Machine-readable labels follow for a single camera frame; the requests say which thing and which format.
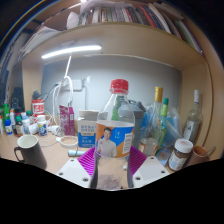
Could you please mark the blue and white carton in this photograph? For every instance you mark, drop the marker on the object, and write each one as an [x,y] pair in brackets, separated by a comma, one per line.
[86,133]

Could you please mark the small white round dish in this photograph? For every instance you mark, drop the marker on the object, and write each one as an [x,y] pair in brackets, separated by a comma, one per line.
[69,141]

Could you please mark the blue plastic bag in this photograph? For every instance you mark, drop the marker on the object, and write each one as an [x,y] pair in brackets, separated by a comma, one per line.
[175,126]

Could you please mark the clear yellow-capped bottle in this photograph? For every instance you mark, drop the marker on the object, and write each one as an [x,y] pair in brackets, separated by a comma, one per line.
[158,95]

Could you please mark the small blue-capped white bottle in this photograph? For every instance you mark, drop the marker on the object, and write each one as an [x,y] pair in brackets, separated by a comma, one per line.
[8,128]

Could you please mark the green plastic bottle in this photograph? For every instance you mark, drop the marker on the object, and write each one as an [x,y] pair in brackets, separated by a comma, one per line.
[6,111]

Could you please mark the brown mug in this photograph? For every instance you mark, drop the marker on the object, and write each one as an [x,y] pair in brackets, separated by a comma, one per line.
[200,154]

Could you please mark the green-capped glass bottle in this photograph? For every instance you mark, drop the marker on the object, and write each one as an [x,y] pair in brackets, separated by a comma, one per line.
[165,106]

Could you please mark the red and white can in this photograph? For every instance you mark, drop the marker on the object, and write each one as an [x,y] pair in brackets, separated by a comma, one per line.
[38,107]

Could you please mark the small dark brown bottle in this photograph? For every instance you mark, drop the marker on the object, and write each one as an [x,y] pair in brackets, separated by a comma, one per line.
[19,126]

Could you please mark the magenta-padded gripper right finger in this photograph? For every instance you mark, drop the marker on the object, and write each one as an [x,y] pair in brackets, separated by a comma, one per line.
[150,171]

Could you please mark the brown jar white lid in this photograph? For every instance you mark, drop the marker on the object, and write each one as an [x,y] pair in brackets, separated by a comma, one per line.
[180,155]

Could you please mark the pale blue hairbrush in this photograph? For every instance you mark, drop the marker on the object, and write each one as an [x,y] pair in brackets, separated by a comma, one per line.
[76,153]

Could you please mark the white under-shelf light bar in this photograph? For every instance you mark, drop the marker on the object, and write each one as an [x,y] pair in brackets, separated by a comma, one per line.
[71,51]

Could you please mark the clear red-capped water bottle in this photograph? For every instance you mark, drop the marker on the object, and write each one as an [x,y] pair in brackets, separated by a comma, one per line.
[113,140]

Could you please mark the black mug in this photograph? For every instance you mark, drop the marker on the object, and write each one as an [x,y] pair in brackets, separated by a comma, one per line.
[35,156]

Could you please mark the magenta snack pouch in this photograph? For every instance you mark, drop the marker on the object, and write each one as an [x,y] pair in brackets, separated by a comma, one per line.
[67,120]

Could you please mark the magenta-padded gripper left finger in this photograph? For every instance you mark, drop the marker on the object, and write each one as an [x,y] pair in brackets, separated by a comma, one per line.
[71,171]

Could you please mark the wooden shelf unit with books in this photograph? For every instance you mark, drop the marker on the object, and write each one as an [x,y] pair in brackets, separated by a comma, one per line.
[133,40]

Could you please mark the clear white-capped glass bottle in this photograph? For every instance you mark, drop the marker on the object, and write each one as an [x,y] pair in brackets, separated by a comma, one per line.
[193,126]

